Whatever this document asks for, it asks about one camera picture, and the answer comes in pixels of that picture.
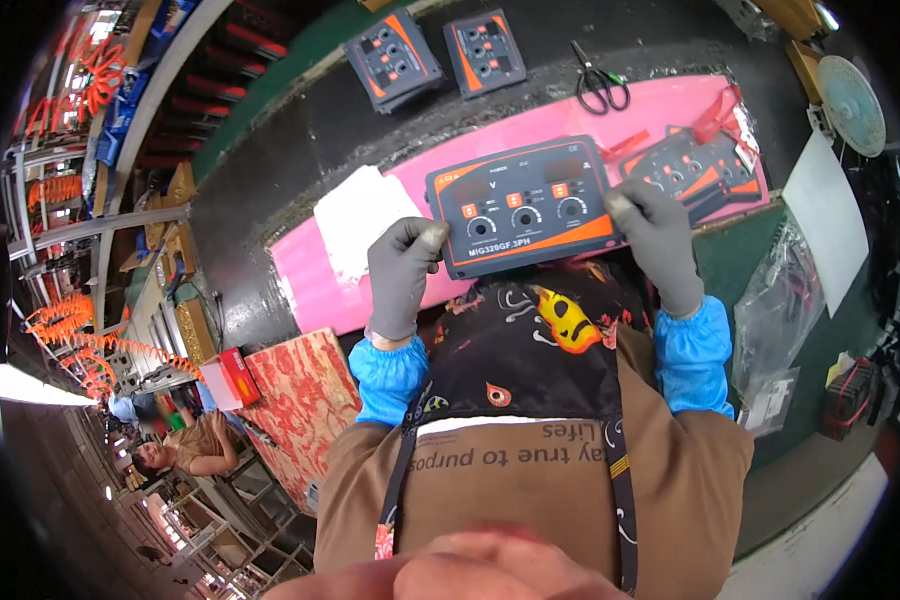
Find small clear bag with label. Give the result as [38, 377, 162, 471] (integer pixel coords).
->
[736, 366, 802, 440]

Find black scissors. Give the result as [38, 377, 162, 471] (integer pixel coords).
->
[569, 39, 632, 117]

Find bagged stack of control panels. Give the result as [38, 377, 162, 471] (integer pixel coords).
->
[618, 86, 765, 226]

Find red white box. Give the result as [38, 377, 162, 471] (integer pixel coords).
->
[198, 346, 263, 413]

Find orange coiled air hose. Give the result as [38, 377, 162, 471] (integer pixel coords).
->
[24, 291, 204, 399]

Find clear plastic bag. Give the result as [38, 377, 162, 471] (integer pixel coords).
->
[730, 214, 827, 406]

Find person's body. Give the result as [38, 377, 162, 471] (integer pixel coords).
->
[261, 258, 756, 600]

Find white foam sheet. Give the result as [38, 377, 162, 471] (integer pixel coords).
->
[313, 165, 426, 287]

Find person's left hand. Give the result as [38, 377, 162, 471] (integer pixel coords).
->
[366, 216, 450, 343]

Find person's right hand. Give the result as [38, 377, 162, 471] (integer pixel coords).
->
[603, 178, 705, 319]

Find grey orange control panel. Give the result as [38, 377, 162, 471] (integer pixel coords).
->
[424, 134, 625, 282]

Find pink foam sheet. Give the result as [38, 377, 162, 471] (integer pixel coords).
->
[269, 73, 771, 336]

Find white paper sheet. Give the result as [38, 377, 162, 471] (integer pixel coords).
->
[781, 130, 870, 319]

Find black red battery pack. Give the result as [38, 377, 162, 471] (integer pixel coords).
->
[820, 357, 877, 443]

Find stack of grey control panels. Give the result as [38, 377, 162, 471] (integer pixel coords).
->
[442, 8, 528, 101]
[343, 7, 447, 115]

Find white desk fan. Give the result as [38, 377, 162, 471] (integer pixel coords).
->
[807, 54, 888, 159]

